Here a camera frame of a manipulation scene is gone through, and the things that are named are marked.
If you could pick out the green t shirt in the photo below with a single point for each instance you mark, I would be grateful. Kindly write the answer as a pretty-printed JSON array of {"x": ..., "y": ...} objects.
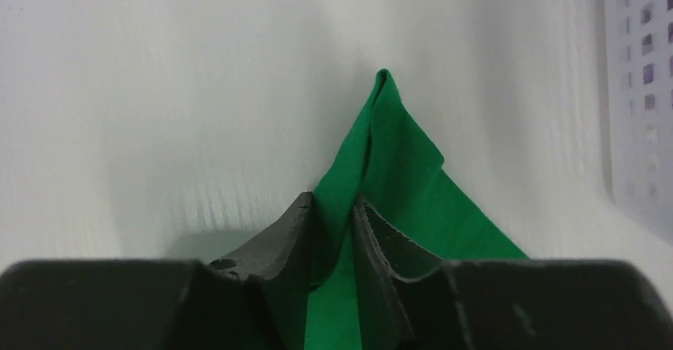
[{"x": 387, "y": 158}]

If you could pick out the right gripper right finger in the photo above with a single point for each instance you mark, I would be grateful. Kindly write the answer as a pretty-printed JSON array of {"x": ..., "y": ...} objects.
[{"x": 409, "y": 298}]

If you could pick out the white plastic basket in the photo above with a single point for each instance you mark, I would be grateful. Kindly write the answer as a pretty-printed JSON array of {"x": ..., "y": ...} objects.
[{"x": 638, "y": 40}]

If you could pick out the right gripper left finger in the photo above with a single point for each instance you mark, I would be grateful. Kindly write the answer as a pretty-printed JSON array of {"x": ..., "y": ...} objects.
[{"x": 255, "y": 297}]

